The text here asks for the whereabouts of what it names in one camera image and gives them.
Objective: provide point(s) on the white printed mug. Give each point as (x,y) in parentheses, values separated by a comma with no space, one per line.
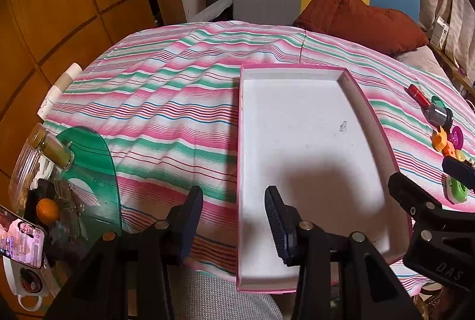
(26,284)

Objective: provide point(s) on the red metallic cylinder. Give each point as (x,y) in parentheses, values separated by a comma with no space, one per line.
(418,97)

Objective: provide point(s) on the teal plastic flanged piece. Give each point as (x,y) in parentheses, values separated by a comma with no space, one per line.
(437,101)

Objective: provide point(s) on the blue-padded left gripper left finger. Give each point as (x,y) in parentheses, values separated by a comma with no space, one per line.
(184,220)

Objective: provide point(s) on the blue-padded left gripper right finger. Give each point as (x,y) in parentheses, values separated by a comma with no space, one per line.
(284,221)

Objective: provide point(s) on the striped pink green tablecloth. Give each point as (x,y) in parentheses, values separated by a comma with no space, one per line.
(165,101)

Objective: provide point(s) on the orange fruit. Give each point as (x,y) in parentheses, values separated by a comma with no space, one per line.
(47,211)

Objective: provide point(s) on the rolled white paper tube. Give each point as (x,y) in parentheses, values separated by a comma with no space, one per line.
(57,89)

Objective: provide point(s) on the green glass side table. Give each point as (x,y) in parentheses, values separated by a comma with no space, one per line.
(93,179)

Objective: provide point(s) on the magenta plastic plunger toy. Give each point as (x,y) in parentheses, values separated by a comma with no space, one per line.
(456,137)

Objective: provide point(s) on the pink-rimmed white tray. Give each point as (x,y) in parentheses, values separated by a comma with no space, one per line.
(310,131)

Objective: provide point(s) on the green white round toy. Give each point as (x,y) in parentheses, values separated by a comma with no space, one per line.
(456,191)

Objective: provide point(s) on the orange linked cubes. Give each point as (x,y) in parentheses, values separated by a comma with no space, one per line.
(441,144)

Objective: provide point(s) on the spice jar yellow contents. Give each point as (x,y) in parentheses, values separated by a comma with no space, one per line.
(48,144)

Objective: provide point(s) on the smartphone with lit screen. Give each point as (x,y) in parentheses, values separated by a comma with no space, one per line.
(20,240)

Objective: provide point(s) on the small white box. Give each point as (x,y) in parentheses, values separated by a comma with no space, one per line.
(439,34)

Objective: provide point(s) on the wooden side shelf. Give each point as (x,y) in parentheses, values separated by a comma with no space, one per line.
(457,76)

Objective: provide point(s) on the yellow-orange plastic comb case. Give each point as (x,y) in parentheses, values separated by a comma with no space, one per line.
(460,155)

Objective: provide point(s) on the rust red cushion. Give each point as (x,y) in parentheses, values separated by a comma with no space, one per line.
(387,31)

